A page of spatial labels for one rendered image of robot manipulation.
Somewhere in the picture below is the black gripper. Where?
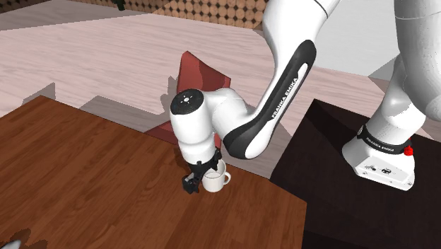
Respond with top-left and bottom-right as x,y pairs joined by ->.
182,148 -> 223,195

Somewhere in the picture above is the white mug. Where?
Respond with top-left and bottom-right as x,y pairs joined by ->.
201,158 -> 232,194

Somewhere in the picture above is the red chair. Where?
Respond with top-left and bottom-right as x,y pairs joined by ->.
144,50 -> 232,149

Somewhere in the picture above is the brown wooden table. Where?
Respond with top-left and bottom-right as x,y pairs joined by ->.
0,95 -> 308,249

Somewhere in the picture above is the dark robot stand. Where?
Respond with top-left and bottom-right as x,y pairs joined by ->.
269,98 -> 441,249

